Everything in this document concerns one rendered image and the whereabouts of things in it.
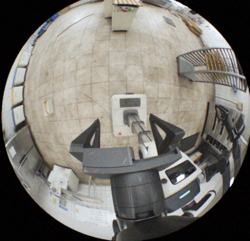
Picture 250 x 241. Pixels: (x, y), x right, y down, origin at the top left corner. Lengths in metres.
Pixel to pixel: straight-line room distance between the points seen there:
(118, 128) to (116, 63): 1.06
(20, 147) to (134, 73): 3.54
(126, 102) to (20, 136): 3.09
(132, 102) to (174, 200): 1.17
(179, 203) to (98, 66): 1.72
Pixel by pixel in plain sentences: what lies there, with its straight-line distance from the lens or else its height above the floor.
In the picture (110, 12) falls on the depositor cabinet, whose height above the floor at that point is 0.31.
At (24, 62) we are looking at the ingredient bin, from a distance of 3.75.
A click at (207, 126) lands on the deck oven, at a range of 3.58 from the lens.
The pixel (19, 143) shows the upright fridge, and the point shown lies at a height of 0.87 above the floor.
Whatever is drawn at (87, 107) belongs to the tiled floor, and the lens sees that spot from 1.49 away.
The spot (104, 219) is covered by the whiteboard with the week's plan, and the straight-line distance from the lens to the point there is 2.90.
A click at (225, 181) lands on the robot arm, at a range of 0.56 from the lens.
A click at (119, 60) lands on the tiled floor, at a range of 1.53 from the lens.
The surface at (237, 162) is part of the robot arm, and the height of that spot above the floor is 1.56.
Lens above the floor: 1.40
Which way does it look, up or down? 71 degrees down
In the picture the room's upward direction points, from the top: 150 degrees clockwise
